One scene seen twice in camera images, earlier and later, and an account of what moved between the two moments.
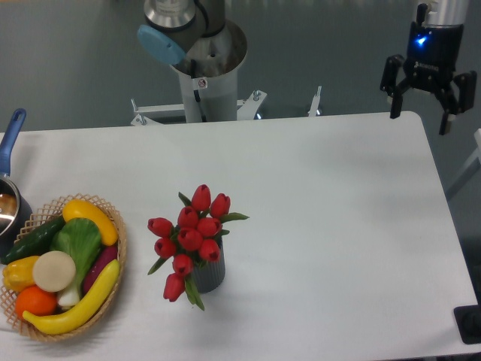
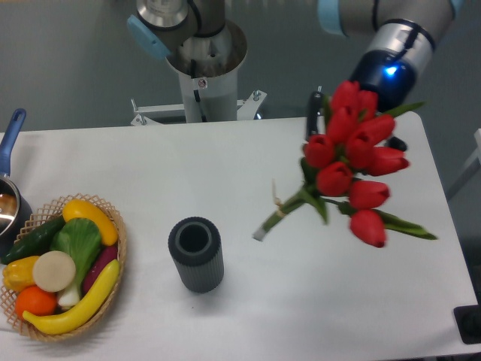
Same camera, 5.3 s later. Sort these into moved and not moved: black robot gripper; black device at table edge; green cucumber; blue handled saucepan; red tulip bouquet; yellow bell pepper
Moved: red tulip bouquet; black robot gripper
Not moved: blue handled saucepan; black device at table edge; yellow bell pepper; green cucumber
